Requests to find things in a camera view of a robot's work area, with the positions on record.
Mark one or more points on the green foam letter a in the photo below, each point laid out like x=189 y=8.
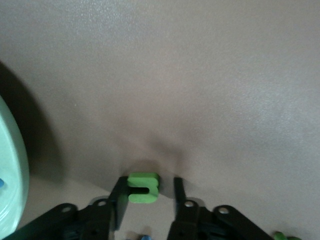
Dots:
x=280 y=236

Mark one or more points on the green foam letter u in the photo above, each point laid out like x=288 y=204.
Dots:
x=153 y=190

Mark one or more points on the blue foam letter m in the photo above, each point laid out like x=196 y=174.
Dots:
x=146 y=237

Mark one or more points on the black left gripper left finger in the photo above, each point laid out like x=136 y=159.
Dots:
x=100 y=220

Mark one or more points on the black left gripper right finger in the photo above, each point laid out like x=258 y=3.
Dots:
x=190 y=220

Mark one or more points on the green plate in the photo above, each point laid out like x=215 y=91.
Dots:
x=12 y=175

